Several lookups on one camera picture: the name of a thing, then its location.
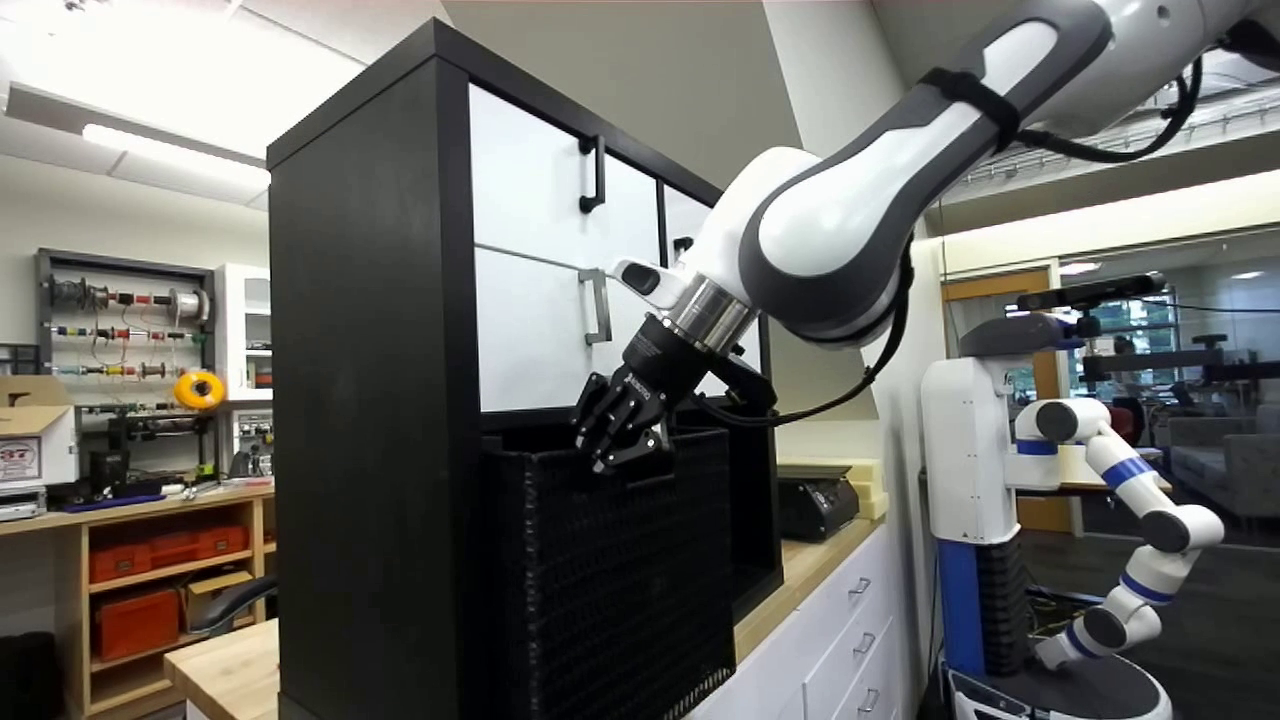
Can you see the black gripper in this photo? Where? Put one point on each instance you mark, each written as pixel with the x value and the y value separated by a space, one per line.
pixel 672 361

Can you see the black perforated plastic bin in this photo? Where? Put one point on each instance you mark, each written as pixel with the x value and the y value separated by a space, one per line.
pixel 603 575

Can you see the white blue mobile robot arm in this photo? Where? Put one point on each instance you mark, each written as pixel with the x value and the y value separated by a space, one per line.
pixel 1135 494

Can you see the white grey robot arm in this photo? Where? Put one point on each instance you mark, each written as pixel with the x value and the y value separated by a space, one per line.
pixel 854 202

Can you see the white cabinet door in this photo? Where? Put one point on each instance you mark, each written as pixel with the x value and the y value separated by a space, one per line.
pixel 683 213
pixel 525 332
pixel 532 172

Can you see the black cube cabinet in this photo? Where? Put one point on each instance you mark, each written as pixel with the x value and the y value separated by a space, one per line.
pixel 362 402

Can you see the red storage bin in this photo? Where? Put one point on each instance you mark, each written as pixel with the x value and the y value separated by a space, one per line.
pixel 167 552

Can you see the black desktop device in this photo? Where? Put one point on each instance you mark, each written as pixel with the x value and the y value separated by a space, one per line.
pixel 813 505

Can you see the white blue mobile robot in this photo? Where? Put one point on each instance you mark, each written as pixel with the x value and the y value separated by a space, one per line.
pixel 966 532

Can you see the yellow spool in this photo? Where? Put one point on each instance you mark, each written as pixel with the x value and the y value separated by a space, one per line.
pixel 203 388

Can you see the wooden workbench shelf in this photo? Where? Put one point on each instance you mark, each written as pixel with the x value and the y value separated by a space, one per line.
pixel 135 512

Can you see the ceiling light panel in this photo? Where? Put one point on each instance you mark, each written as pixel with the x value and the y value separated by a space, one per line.
pixel 173 163

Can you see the red storage box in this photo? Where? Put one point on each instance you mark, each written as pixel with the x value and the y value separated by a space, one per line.
pixel 135 622

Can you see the cardboard box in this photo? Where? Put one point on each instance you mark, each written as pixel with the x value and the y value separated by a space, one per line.
pixel 35 433

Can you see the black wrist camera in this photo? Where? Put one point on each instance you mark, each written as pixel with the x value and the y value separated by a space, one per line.
pixel 745 386

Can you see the wall parts rack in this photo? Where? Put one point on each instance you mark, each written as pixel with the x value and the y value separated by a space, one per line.
pixel 125 322

